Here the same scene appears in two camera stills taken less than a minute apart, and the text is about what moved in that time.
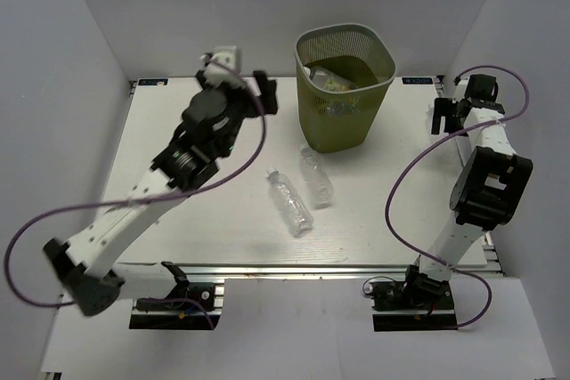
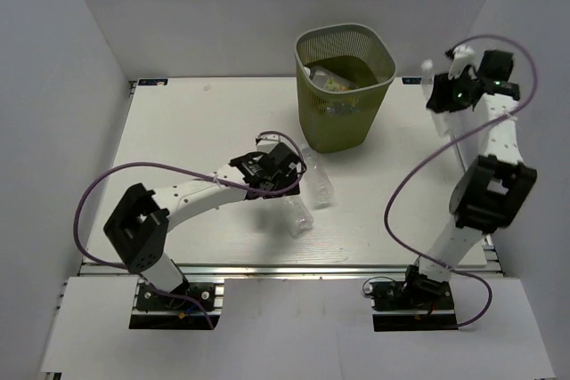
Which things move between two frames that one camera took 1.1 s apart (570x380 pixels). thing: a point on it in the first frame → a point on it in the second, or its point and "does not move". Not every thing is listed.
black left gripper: (264, 105) → (287, 181)
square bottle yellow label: (330, 80) does not move
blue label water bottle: (342, 107) does not move
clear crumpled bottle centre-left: (295, 213) does not move
